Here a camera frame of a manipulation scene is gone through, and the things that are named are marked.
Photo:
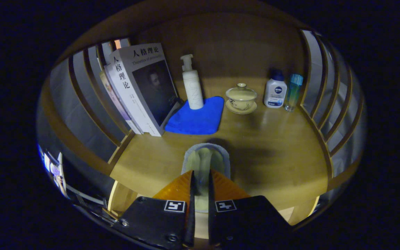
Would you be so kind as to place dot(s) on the white book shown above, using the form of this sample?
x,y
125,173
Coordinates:
x,y
134,125

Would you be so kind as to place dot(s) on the wooden countertop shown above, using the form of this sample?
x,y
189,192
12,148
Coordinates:
x,y
273,156

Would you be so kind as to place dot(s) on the lidded ceramic tea cup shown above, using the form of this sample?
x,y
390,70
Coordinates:
x,y
241,97

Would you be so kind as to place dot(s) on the white pump bottle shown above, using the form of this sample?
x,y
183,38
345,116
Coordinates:
x,y
193,90

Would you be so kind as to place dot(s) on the teal clear bottle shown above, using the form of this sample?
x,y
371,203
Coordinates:
x,y
293,93

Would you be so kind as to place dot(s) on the white lotion bottle blue cap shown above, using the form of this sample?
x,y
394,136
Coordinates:
x,y
275,92

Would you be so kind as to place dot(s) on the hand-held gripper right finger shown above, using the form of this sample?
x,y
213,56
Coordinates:
x,y
245,222

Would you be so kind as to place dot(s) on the purple spine book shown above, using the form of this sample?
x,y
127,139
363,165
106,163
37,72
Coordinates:
x,y
115,99

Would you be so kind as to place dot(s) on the grey book with portrait cover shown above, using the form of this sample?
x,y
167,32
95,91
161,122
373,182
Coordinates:
x,y
151,90

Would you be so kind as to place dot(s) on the blue cloth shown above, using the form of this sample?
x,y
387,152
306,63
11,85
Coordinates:
x,y
196,121

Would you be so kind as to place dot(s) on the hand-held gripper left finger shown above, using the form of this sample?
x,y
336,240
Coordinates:
x,y
161,222

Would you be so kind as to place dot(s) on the wooden cabinet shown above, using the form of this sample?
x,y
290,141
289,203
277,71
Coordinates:
x,y
221,45

